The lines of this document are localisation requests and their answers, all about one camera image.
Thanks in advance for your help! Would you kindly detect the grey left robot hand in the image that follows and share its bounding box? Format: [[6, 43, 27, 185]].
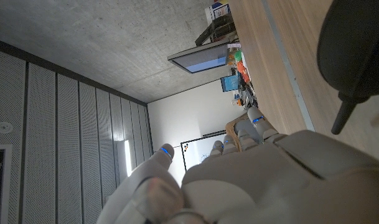
[[95, 106, 379, 224]]

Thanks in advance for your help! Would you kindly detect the black rubber air blower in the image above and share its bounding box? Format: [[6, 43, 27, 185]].
[[316, 0, 379, 135]]

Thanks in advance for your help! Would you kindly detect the blue box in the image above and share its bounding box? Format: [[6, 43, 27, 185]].
[[220, 73, 241, 93]]

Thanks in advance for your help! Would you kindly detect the black computer monitor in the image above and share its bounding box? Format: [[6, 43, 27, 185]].
[[167, 42, 231, 74]]

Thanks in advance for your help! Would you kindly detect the black desk rack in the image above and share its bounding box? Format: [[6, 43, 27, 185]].
[[194, 12, 238, 47]]

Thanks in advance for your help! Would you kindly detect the white canister blue label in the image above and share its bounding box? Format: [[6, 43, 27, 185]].
[[204, 2, 232, 26]]

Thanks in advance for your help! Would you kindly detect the round ceiling detector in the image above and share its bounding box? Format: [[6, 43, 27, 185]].
[[0, 121, 14, 134]]

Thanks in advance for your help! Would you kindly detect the whiteboard with black frame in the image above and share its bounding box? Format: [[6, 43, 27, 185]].
[[180, 130, 229, 172]]

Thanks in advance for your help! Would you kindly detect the bright wall lamp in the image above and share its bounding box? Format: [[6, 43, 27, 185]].
[[116, 139, 133, 178]]

